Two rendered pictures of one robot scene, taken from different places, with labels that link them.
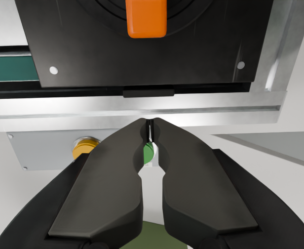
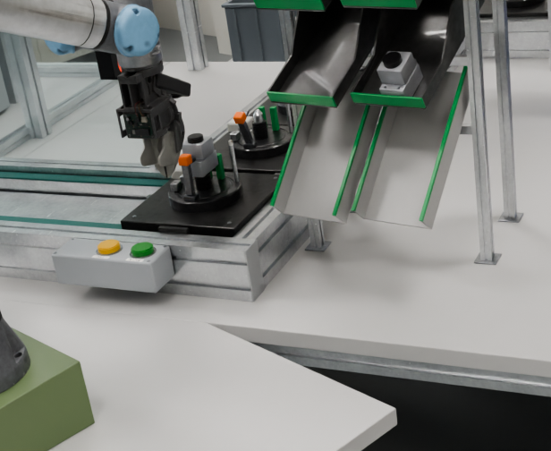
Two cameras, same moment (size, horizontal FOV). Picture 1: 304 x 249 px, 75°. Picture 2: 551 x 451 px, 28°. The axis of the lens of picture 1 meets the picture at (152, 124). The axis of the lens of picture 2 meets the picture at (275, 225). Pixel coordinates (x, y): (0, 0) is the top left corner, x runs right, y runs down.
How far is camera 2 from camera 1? 200 cm
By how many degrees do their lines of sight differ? 92
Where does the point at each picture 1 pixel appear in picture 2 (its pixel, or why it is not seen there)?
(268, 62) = (248, 229)
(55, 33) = (148, 208)
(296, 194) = (288, 400)
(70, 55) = (148, 214)
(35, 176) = not seen: hidden behind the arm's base
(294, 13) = (266, 217)
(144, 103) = (167, 235)
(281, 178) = (272, 375)
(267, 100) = (241, 241)
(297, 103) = (302, 313)
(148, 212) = not seen: hidden behind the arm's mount
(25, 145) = (74, 242)
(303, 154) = not seen: outside the picture
